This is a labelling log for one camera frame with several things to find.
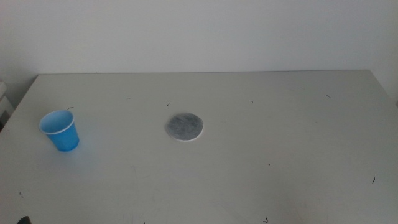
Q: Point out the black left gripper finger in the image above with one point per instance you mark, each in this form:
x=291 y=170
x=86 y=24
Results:
x=24 y=221

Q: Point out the blue plastic cup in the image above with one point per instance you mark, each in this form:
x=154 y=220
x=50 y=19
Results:
x=63 y=138

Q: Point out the round grey cup mat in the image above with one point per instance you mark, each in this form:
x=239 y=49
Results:
x=184 y=126

